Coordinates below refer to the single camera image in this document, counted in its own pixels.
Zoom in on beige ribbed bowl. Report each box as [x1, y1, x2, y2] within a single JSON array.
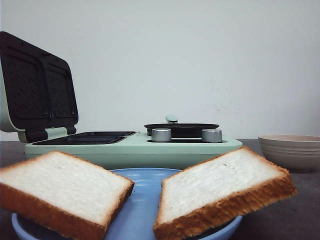
[[258, 134, 320, 172]]

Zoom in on breakfast maker hinged lid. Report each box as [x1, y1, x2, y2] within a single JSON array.
[[0, 31, 79, 146]]

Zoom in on black round frying pan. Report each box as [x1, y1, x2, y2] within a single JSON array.
[[144, 114, 219, 138]]

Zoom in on blue round plate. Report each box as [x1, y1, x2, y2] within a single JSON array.
[[11, 167, 244, 240]]

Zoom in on left silver control knob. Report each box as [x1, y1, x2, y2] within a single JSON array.
[[151, 128, 172, 143]]

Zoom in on right silver control knob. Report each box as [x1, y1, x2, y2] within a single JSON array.
[[201, 128, 223, 143]]

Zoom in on silver control knob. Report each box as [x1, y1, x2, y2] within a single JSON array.
[[151, 128, 172, 143], [201, 128, 223, 143]]

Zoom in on white bread slice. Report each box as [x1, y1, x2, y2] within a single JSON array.
[[0, 151, 134, 240], [153, 146, 297, 240]]

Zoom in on mint green breakfast maker base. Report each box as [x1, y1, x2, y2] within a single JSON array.
[[24, 131, 243, 170]]

